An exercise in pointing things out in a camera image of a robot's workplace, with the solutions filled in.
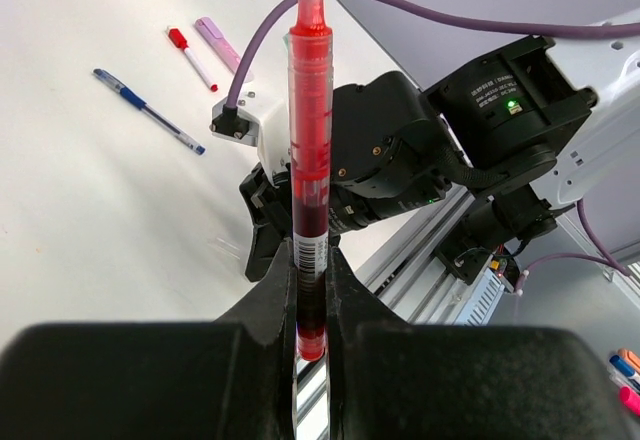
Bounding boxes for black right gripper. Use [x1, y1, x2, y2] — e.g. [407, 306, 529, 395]
[239, 163, 292, 281]

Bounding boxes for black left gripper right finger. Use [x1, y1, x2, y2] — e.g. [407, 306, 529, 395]
[326, 248, 632, 439]

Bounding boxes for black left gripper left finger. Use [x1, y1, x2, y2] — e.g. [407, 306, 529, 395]
[1, 243, 296, 439]

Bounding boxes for blue ballpoint pen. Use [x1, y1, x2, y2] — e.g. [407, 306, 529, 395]
[92, 68, 206, 156]

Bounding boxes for red marker pen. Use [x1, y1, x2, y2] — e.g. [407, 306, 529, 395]
[288, 0, 333, 362]

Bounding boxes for pink highlighter pen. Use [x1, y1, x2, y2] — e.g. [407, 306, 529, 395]
[194, 17, 241, 73]

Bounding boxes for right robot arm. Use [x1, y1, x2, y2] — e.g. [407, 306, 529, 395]
[241, 24, 639, 282]

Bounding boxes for clear marker cap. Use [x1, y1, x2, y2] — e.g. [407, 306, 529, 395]
[207, 237, 243, 260]

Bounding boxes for white red marker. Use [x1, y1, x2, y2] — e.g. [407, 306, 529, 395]
[167, 27, 218, 92]

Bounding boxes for coloured markers under table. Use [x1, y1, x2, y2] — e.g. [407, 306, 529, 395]
[609, 354, 639, 416]

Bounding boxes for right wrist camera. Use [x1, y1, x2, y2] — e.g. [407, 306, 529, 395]
[210, 90, 290, 183]

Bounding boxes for aluminium rail base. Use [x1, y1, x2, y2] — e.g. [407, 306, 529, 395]
[294, 189, 501, 426]

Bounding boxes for white slotted cable duct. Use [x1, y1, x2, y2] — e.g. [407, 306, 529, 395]
[453, 271, 504, 327]

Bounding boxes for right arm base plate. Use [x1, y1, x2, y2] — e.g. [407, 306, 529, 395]
[435, 234, 525, 285]

